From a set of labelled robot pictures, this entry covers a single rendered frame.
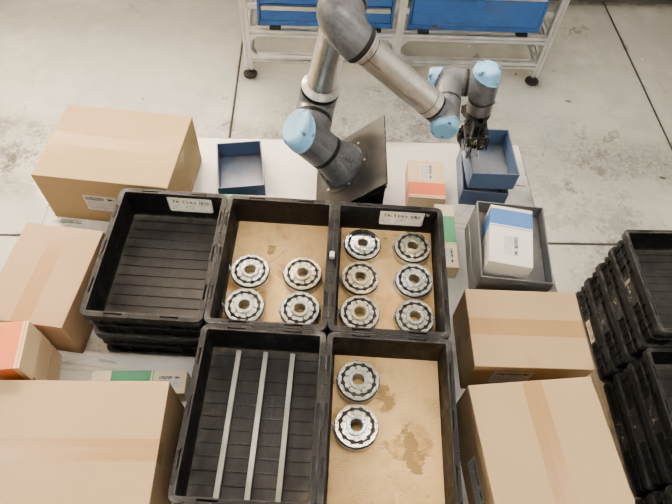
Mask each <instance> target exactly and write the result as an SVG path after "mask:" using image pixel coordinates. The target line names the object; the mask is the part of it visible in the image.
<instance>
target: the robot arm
mask: <svg viewBox="0 0 672 504"><path fill-rule="evenodd" d="M367 4H368V0H318V3H317V8H316V17H317V21H318V24H319V30H318V35H317V39H316V44H315V48H314V53H313V57H312V62H311V66H310V71H309V73H308V74H307V75H306V76H305V77H304V78H303V80H302V83H301V87H300V91H299V97H298V101H297V106H296V110H295V111H294V112H292V113H291V114H290V115H289V117H288V118H287V119H288V120H287V121H285V123H284V126H283V130H282V138H283V141H284V143H285V144H286V145H287V146H288V147H289V148H290V149H291V150H292V151H293V152H294V153H296V154H298V155H299V156H300V157H302V158H303V159H304V160H306V161H307V162H308V163H309V164H311V165H312V166H313V167H315V168H316V169H317V171H318V173H319V174H320V176H321V177H322V179H323V181H324V182H325V183H326V184H327V185H329V186H330V187H339V186H342V185H344V184H345V183H347V182H348V181H349V180H350V179H351V178H352V177H353V176H354V175H355V174H356V172H357V171H358V169H359V167H360V164H361V161H362V151H361V149H360V148H359V147H357V146H356V145H355V144H353V143H350V142H347V141H344V140H342V139H339V138H338V137H337V136H336V135H335V134H334V133H332V132H331V125H332V119H333V114H334V110H335V106H336V102H337V99H338V96H339V92H340V86H339V83H338V78H339V74H340V71H341V67H342V64H343V60H344V59H345V60H347V61H348V62H349V63H351V64H356V63H358V64H359V65H360V66H361V67H362V68H364V69H365V70H366V71H367V72H369V73H370V74H371V75H372V76H374V77H375V78H376V79H377V80H379V81H380V82H381V83H382V84H383V85H385V86H386V87H387V88H388V89H390V90H391V91H392V92H393V93H395V94H396V95H397V96H398V97H399V98H401V99H402V100H403V101H404V102H406V103H407V104H408V105H409V106H411V107H412V108H413V109H414V110H415V111H417V112H418V113H419V114H420V115H422V116H423V117H424V118H425V119H427V120H428V121H429V122H430V131H431V134H432V135H433V136H434V137H436V138H438V139H450V138H452V137H454V136H455V135H456V134H457V142H458V144H459V148H460V151H461V153H462V155H463V157H464V159H466V158H467V150H468V148H469V147H471V149H470V154H471V157H472V156H474V155H475V157H476V159H478V158H479V150H483V148H484V147H485V150H486V151H487V147H488V143H489V139H490V137H489V132H488V127H487V120H488V119H489V118H490V116H491V113H492V110H493V106H494V104H496V101H495V98H496V94H497V90H498V86H499V85H500V77H501V72H502V70H501V67H500V66H499V64H498V63H496V62H495V61H492V60H483V61H479V62H477V63H476V64H475V66H474V68H470V69H467V68H453V67H446V66H444V67H432V68H430V70H429V77H428V81H427V80H426V79H425V78H424V77H422V76H421V75H420V74H419V73H418V72H417V71H416V70H414V69H413V68H412V67H411V66H410V65H409V64H407V63H406V62H405V61H404V60H403V59H402V58H401V57H399V56H398V55H397V54H396V53H395V52H394V51H393V50H391V49H390V48H389V47H388V46H387V45H386V44H384V43H383V42H382V41H381V40H380V39H379V38H378V37H377V31H376V30H375V29H374V28H373V27H372V26H371V25H370V24H369V23H368V21H367V18H366V10H367ZM461 96H462V97H466V96H468V100H467V104H465V105H462V106H461ZM460 106H461V114H462V115H463V116H464V117H465V118H466V120H464V122H463V123H461V128H459V123H460ZM487 140H488V141H487ZM486 143H487V144H486Z"/></svg>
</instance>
